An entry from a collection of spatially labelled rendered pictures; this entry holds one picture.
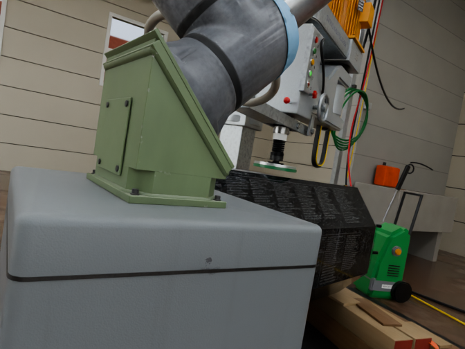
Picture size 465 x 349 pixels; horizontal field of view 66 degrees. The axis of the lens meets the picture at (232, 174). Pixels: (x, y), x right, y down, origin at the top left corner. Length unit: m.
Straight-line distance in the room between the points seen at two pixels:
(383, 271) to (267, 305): 2.64
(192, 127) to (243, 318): 0.27
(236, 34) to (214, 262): 0.35
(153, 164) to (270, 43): 0.29
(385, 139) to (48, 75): 5.90
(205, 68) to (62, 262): 0.33
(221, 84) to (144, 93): 0.13
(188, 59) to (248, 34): 0.12
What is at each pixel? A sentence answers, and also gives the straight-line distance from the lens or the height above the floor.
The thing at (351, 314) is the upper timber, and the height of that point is 0.23.
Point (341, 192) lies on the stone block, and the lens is 1.96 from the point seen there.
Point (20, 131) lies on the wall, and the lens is 7.56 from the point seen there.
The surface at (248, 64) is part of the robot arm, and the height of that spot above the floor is 1.08.
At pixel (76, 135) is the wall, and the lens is 7.65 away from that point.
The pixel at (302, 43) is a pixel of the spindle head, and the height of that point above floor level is 1.49.
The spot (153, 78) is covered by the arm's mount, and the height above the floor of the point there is 1.01.
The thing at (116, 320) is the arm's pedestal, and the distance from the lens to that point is 0.42.
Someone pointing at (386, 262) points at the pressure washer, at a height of 0.30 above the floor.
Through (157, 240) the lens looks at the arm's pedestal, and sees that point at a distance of 0.40.
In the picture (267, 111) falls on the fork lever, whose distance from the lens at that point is 1.52.
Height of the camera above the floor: 0.93
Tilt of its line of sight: 3 degrees down
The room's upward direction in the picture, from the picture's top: 9 degrees clockwise
